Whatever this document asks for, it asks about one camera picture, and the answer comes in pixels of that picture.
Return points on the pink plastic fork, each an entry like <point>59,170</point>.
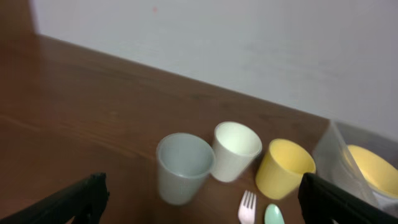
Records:
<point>247,208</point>

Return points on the yellow plastic bowl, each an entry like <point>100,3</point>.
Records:
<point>380,175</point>

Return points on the mint green plastic spoon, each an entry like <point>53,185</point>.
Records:
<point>273,215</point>

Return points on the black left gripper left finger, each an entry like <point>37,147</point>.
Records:
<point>82,202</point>

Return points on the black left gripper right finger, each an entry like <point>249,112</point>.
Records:
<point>322,202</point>

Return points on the grey plastic cup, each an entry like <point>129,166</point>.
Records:
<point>184,162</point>

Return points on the yellow plastic cup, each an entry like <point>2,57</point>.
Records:
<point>282,168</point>

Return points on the clear plastic container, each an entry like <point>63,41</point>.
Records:
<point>329,155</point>

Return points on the white plastic cup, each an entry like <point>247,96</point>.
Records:
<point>235,146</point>

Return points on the grey plastic bowl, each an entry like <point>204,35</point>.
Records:
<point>387,203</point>

